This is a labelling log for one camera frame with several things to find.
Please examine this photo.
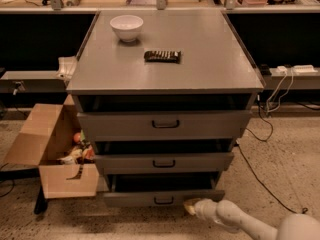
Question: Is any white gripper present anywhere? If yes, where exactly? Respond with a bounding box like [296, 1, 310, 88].
[183, 198, 218, 221]

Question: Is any grey bottom drawer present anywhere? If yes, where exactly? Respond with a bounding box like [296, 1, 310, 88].
[104, 172, 225, 207]

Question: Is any grey drawer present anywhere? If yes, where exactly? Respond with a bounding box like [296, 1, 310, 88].
[95, 152, 234, 174]
[104, 172, 225, 207]
[77, 110, 251, 142]

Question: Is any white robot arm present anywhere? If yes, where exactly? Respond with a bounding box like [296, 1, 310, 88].
[184, 198, 320, 240]

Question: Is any grey middle drawer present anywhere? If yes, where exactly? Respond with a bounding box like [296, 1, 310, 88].
[95, 152, 234, 174]

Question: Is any grey drawer cabinet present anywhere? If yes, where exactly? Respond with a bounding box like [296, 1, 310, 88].
[65, 7, 265, 185]

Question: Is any grey top drawer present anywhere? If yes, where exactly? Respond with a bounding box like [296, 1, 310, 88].
[77, 110, 251, 142]

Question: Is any orange toy fruit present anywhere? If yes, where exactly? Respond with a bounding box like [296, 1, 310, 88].
[73, 132, 81, 143]

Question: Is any dark chocolate bar wrapper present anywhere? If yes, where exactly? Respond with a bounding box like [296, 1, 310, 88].
[144, 50, 181, 64]

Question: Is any open cardboard box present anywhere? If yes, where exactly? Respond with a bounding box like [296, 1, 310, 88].
[4, 95, 99, 199]

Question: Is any white power strip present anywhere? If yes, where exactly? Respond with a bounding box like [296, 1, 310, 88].
[293, 65, 317, 74]

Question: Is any white ceramic bowl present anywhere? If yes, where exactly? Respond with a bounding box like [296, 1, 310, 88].
[110, 15, 144, 42]

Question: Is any black floor cable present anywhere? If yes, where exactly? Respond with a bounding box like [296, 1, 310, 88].
[235, 103, 309, 215]

